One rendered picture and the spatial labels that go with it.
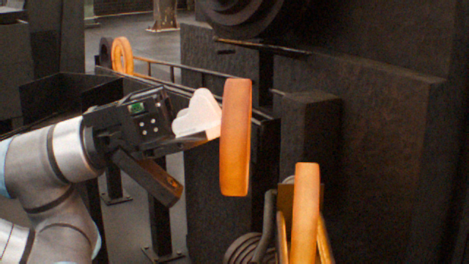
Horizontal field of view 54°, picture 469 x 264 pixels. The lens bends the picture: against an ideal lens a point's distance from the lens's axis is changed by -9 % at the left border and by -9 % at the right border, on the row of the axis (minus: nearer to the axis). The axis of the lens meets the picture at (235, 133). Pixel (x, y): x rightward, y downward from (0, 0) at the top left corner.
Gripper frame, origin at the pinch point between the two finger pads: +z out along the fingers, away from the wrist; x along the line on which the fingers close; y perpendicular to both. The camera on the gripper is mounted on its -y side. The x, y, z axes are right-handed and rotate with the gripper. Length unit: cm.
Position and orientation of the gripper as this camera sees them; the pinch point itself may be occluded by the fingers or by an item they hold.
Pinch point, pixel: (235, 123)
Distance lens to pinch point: 65.9
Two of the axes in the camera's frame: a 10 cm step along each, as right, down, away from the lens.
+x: 0.6, -3.2, 9.5
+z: 9.6, -2.4, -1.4
